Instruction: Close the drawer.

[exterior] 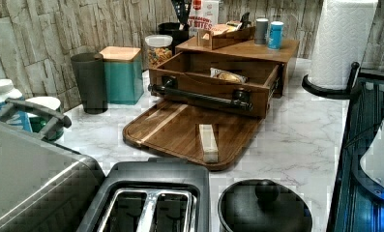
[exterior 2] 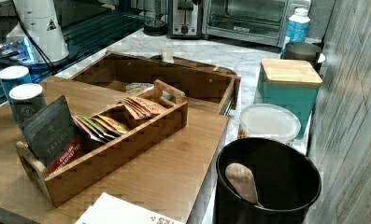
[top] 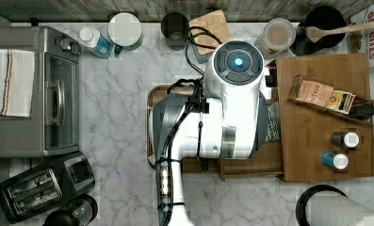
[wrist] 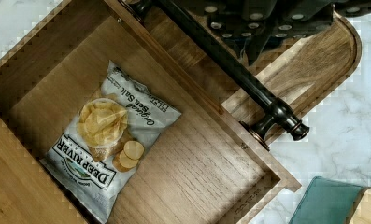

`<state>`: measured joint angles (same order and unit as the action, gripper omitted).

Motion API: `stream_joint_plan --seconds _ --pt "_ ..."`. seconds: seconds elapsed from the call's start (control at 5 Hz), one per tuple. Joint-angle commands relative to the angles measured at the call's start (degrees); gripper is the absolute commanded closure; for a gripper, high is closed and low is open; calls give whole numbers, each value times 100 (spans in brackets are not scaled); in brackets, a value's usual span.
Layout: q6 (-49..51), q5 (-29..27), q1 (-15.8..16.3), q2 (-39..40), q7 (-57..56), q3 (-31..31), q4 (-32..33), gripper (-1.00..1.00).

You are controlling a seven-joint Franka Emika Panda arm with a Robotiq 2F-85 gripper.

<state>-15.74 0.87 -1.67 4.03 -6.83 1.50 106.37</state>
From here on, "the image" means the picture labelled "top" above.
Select blue salt shaker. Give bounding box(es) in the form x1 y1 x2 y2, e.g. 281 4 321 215
320 152 349 170

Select dark empty cup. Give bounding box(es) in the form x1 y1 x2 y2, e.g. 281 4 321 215
161 12 189 51

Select orange tea box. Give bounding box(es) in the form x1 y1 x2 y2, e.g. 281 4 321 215
289 75 333 107

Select black two-slot toaster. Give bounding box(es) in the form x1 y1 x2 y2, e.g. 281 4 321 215
0 151 95 224

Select black coffee grinder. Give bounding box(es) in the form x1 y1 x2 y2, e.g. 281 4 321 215
42 194 98 226

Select wooden serving tray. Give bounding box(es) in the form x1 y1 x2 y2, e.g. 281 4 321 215
146 85 193 169

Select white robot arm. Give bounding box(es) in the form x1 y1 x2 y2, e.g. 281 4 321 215
149 40 268 226

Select paper towel roll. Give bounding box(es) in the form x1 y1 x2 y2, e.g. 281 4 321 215
306 195 374 226

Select blue soap bottle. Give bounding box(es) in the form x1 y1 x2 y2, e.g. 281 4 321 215
78 26 113 59

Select white lidded canister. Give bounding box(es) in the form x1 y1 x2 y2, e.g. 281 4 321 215
108 12 143 51

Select clear jar with brown contents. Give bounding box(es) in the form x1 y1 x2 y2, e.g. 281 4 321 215
254 18 296 59

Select wooden spoon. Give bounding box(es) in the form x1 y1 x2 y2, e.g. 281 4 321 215
305 21 374 43

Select teal canister with wooden lid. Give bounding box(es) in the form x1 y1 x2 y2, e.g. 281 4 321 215
189 9 232 64

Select wooden tea bag tray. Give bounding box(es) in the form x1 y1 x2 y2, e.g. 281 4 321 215
287 86 374 124

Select yellow tea bag packets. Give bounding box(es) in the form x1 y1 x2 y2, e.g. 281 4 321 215
326 90 355 114

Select cinnamon cereal box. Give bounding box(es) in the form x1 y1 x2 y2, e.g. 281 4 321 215
347 4 374 68

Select silver toaster oven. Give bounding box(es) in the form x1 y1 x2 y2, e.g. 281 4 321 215
0 26 80 158

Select white striped dish towel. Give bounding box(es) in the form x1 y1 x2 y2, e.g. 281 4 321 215
0 49 36 118

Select black pepper shaker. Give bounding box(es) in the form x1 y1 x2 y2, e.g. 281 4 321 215
331 132 360 148

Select black utensil holder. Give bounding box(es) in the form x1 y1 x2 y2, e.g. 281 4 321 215
289 6 347 57

